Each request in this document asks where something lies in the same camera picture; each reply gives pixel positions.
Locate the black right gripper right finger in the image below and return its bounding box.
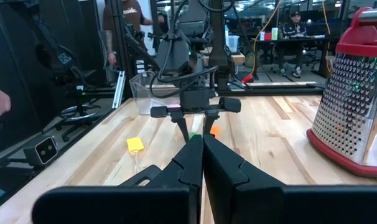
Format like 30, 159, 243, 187
203, 134, 377, 224

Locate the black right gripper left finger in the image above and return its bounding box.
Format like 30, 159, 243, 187
31, 134, 205, 224

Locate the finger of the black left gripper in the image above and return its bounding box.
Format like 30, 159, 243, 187
169, 110, 190, 143
203, 109, 220, 136

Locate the orange eraser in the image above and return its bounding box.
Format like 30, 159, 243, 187
209, 124, 222, 139

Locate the clear plastic tray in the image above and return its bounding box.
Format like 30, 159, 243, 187
128, 70, 183, 116

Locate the clear plastic container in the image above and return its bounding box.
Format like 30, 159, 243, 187
227, 34, 241, 53

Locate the silver aluminium profile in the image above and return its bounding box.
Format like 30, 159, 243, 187
112, 70, 126, 110

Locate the black office chair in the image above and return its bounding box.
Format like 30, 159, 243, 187
42, 83, 107, 143

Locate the person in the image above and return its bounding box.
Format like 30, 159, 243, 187
278, 11, 309, 78
101, 0, 164, 66

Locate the black office desk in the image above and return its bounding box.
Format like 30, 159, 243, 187
255, 34, 331, 78

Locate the black jointed stand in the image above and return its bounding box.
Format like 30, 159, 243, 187
32, 18, 98, 94

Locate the steel box grater red trim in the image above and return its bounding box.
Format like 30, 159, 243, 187
306, 6, 377, 179

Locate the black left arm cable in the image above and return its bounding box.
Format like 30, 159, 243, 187
149, 0, 220, 100

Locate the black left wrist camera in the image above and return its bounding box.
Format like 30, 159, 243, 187
156, 32, 191, 75

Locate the yellow hanging cable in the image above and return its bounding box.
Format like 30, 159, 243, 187
250, 0, 284, 75

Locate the black table-level camera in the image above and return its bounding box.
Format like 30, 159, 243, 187
23, 135, 58, 166

